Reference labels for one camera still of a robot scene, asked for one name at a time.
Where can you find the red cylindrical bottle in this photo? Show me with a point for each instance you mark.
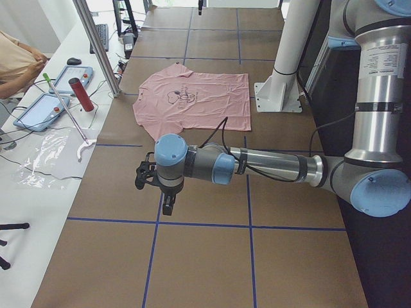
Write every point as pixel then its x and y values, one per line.
pixel 81 94

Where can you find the aluminium frame post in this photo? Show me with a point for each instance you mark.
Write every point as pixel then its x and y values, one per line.
pixel 91 31

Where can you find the black power adapter box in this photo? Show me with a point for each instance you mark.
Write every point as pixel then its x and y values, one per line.
pixel 128 44

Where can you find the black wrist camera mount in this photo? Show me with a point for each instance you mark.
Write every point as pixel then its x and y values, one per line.
pixel 146 173

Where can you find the black monitor stand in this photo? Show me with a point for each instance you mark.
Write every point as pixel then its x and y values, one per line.
pixel 124 18

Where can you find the black computer mouse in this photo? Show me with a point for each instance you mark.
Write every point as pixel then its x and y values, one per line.
pixel 73 61

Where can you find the near blue teach pendant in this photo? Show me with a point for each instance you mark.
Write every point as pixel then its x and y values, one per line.
pixel 40 114

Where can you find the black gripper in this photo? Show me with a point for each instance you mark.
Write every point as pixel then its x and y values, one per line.
pixel 170 191

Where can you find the black tripod legs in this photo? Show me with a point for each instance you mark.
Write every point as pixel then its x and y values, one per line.
pixel 5 265

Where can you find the clear plastic bag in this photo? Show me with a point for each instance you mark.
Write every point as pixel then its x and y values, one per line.
pixel 51 164

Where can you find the pink Snoopy t-shirt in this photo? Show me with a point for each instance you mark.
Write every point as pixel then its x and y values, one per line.
pixel 177 98

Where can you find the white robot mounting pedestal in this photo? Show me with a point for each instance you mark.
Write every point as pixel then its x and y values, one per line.
pixel 279 93

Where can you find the seated person beige shirt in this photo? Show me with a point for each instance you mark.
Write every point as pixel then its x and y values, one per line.
pixel 20 65

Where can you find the black keyboard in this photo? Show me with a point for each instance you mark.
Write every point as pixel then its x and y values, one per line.
pixel 103 35

